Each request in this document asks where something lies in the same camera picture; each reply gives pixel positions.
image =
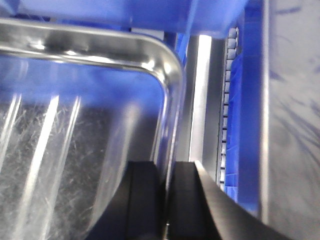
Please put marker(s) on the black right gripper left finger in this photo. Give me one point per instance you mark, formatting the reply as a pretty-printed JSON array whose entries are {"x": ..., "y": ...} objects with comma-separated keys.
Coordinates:
[{"x": 135, "y": 210}]

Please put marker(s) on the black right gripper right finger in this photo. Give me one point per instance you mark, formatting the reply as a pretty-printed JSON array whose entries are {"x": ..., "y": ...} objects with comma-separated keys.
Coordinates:
[{"x": 200, "y": 210}]

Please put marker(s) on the silver metal tray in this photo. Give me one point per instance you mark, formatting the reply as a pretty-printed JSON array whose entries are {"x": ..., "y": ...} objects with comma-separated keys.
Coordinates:
[{"x": 77, "y": 104}]

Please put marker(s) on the lower right blue bin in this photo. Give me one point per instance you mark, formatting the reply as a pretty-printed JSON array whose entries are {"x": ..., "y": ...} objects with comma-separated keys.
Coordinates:
[{"x": 241, "y": 181}]

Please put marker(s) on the lower roller track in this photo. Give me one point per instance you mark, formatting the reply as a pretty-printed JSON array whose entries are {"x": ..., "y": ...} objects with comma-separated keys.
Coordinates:
[{"x": 229, "y": 54}]

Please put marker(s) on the large blue bin left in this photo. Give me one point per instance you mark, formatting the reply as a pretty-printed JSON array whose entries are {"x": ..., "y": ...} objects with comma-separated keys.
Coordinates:
[{"x": 194, "y": 17}]

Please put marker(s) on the steel shelf front rail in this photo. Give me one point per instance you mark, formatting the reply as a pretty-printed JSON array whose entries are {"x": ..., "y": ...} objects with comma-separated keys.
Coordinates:
[{"x": 290, "y": 131}]

